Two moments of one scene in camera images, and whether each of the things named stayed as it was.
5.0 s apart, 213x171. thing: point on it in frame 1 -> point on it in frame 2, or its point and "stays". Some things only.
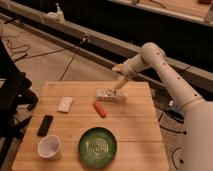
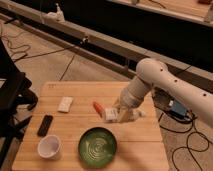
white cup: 50,147 stays
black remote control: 45,125 stays
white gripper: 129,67 -> 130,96
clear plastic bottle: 108,95 -> 122,114
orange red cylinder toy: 101,111 stays
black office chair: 15,101 stays
